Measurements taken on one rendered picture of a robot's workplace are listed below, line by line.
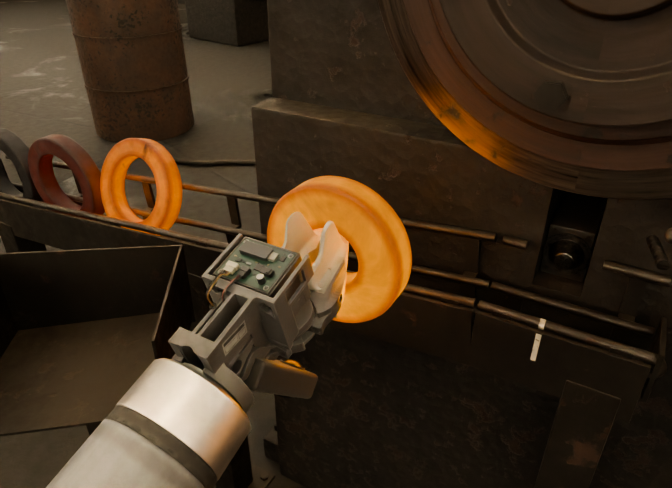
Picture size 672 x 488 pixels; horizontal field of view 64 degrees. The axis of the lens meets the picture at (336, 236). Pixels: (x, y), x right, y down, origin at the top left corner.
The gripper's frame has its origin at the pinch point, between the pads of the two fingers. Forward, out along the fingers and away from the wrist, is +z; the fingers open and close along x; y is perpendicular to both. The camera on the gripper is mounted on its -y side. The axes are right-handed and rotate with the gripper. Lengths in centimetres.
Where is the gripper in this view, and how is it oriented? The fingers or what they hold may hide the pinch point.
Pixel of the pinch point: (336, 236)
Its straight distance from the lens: 54.3
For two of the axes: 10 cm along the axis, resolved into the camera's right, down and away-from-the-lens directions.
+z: 4.8, -6.6, 5.8
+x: -8.7, -2.5, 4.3
